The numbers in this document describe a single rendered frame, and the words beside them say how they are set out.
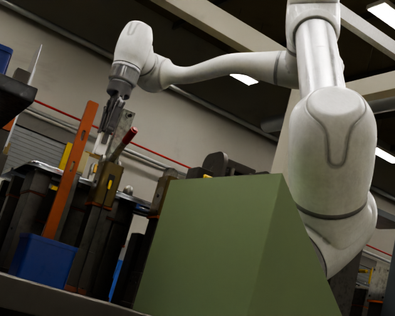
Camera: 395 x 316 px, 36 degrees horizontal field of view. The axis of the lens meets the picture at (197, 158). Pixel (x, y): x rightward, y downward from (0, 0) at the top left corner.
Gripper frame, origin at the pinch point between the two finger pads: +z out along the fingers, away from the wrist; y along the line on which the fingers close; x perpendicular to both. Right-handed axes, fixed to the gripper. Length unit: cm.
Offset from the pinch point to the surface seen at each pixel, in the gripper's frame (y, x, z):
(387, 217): -40, -78, -1
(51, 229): -15.9, 10.0, 29.9
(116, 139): -15.9, 0.8, 1.0
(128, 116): -18.3, 0.1, -5.7
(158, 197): -20.0, -14.7, 13.0
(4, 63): -41, 38, 1
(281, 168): 602, -451, -223
